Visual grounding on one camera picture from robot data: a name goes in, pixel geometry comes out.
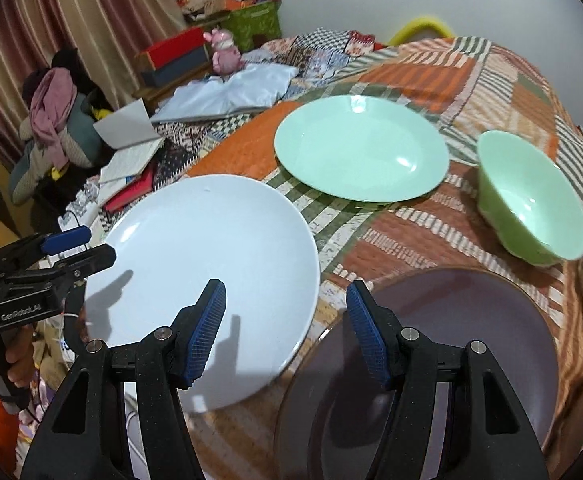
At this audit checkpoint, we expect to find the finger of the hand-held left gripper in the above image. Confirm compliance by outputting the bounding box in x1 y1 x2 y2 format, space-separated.
46 243 117 288
0 226 92 281

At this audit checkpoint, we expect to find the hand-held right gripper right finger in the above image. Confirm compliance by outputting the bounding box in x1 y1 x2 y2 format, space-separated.
345 280 559 480

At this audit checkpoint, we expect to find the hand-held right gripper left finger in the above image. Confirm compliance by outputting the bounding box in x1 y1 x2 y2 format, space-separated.
19 278 227 480

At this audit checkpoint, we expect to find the white plate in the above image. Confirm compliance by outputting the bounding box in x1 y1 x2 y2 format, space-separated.
84 174 321 413

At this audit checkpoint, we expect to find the mauve plate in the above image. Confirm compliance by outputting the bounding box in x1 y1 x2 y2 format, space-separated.
273 267 565 480

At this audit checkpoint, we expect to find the green plate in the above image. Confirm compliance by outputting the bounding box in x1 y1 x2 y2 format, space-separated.
274 95 451 203

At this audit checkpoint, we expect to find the green bowl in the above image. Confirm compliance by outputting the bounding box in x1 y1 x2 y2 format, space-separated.
476 130 583 267

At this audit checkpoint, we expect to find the person's left hand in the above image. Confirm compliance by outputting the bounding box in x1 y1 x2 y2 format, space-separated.
2 327 37 388

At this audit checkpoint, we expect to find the red book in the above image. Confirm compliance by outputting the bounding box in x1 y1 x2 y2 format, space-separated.
102 165 155 213

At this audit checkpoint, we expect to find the open notebook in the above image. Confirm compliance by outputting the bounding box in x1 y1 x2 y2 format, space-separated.
93 99 166 184

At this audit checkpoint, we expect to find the grey clothes pile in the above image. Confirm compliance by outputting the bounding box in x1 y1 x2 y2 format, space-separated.
9 49 117 206

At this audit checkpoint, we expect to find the pink scarf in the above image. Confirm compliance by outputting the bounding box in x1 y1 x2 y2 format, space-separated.
29 67 77 168

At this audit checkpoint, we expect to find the grey box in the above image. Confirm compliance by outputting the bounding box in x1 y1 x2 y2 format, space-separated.
142 50 212 87

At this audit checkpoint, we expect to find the red box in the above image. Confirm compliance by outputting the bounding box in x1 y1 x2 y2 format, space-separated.
136 27 207 71

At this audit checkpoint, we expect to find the striped curtain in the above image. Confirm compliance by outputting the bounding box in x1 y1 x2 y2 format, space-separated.
0 0 187 171

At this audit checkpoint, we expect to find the pink toy figure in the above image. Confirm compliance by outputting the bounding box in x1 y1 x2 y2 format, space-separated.
202 27 245 76

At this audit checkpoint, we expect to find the patchwork quilt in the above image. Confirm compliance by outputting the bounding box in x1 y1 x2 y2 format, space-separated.
59 30 583 480

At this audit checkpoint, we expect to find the green storage box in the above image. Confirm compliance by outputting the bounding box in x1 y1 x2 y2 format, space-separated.
226 0 282 53

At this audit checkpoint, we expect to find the yellow foam tube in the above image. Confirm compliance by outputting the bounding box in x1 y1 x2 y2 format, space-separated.
387 16 455 47

